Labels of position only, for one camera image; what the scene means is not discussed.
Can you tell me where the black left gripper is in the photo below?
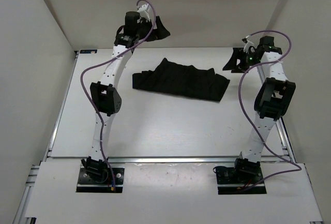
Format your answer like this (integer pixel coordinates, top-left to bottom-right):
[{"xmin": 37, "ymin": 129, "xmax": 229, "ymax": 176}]
[{"xmin": 135, "ymin": 17, "xmax": 169, "ymax": 42}]

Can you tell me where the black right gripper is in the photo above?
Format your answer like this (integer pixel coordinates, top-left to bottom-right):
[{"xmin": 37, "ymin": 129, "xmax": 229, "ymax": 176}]
[{"xmin": 222, "ymin": 48, "xmax": 262, "ymax": 73}]

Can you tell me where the black pleated skirt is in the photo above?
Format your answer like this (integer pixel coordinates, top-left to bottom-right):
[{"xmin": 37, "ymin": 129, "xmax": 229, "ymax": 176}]
[{"xmin": 132, "ymin": 58, "xmax": 230, "ymax": 102}]

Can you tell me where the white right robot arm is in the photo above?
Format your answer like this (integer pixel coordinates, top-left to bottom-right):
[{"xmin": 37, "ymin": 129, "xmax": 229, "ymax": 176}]
[{"xmin": 223, "ymin": 36, "xmax": 296, "ymax": 184}]

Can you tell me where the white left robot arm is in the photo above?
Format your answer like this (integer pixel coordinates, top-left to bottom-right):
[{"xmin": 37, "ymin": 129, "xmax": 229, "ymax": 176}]
[{"xmin": 82, "ymin": 11, "xmax": 170, "ymax": 187}]

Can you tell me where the blue label left corner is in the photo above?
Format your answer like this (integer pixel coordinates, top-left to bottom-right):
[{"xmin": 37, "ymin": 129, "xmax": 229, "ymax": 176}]
[{"xmin": 79, "ymin": 49, "xmax": 98, "ymax": 54}]

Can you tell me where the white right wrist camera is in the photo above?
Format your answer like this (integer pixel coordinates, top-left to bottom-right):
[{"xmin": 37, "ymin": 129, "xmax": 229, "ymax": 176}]
[{"xmin": 242, "ymin": 35, "xmax": 255, "ymax": 53}]

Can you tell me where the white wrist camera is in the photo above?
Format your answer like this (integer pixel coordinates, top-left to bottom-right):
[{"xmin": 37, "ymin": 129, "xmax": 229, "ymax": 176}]
[
  {"xmin": 137, "ymin": 4, "xmax": 151, "ymax": 22},
  {"xmin": 242, "ymin": 35, "xmax": 255, "ymax": 53}
]

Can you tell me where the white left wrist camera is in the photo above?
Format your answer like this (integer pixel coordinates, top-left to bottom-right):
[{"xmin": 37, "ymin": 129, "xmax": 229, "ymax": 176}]
[{"xmin": 137, "ymin": 4, "xmax": 151, "ymax": 22}]

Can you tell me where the aluminium right side rail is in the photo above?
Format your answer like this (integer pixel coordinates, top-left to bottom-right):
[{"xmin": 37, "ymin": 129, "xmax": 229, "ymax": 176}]
[{"xmin": 245, "ymin": 51, "xmax": 295, "ymax": 162}]

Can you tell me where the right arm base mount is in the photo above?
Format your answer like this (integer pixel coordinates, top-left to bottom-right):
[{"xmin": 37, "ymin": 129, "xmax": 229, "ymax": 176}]
[{"xmin": 213, "ymin": 158, "xmax": 267, "ymax": 195}]

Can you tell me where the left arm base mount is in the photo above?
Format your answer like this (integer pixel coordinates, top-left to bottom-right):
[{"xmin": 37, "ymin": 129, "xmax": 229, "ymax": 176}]
[{"xmin": 76, "ymin": 158, "xmax": 125, "ymax": 193}]

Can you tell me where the aluminium front rail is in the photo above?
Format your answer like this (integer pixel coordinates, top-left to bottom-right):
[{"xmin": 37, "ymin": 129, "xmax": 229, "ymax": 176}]
[{"xmin": 49, "ymin": 156, "xmax": 241, "ymax": 164}]

